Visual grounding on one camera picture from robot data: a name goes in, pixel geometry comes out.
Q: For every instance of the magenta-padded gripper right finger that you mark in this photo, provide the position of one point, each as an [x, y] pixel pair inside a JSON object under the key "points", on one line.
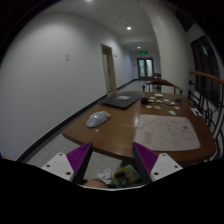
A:
{"points": [[160, 165]]}

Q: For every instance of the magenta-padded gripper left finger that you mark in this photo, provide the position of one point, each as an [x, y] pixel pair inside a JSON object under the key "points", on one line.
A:
{"points": [[63, 165]]}

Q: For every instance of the green round packet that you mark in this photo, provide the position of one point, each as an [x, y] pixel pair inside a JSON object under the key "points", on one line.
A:
{"points": [[126, 175]]}

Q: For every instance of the crumpled white wrapper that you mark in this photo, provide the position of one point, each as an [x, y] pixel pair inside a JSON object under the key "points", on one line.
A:
{"points": [[105, 175]]}

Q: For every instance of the small white flat piece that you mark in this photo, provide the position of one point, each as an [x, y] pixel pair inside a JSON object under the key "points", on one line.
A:
{"points": [[172, 103], [152, 98], [166, 100], [172, 112], [177, 107], [159, 101]]}

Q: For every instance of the small beige flat piece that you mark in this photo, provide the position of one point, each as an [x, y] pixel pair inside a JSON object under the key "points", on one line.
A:
{"points": [[148, 106], [157, 107]]}

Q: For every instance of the white flat card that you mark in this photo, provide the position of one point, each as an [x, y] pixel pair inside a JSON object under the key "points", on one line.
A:
{"points": [[196, 111]]}

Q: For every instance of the small black box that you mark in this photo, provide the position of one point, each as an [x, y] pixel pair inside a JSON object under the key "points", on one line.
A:
{"points": [[144, 101]]}

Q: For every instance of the small white box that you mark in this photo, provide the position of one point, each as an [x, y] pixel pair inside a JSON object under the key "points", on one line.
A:
{"points": [[158, 95]]}

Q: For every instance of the black closed laptop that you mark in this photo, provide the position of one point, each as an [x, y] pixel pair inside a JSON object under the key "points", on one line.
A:
{"points": [[121, 100]]}

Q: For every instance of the black metal wood-topped railing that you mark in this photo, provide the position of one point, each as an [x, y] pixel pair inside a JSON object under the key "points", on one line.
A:
{"points": [[208, 100]]}

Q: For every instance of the wooden armchair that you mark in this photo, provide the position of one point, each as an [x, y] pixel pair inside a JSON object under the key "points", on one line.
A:
{"points": [[162, 83]]}

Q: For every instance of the dark wooden chair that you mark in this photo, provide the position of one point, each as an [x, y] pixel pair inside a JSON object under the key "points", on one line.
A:
{"points": [[157, 76]]}

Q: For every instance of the glazed double door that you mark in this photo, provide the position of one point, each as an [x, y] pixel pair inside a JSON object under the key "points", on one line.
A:
{"points": [[145, 68]]}

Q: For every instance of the beige side door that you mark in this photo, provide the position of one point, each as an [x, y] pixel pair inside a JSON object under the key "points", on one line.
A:
{"points": [[108, 70]]}

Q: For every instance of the dark framed window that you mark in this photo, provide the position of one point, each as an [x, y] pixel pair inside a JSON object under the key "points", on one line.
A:
{"points": [[205, 66]]}

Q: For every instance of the green exit sign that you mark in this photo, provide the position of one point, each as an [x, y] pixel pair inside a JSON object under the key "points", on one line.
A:
{"points": [[143, 52]]}

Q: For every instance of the ceiling lights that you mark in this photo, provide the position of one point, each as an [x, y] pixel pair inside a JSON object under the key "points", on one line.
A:
{"points": [[128, 28]]}

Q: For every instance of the small white wall plate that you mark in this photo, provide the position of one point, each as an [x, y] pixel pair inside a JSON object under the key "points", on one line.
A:
{"points": [[67, 57]]}

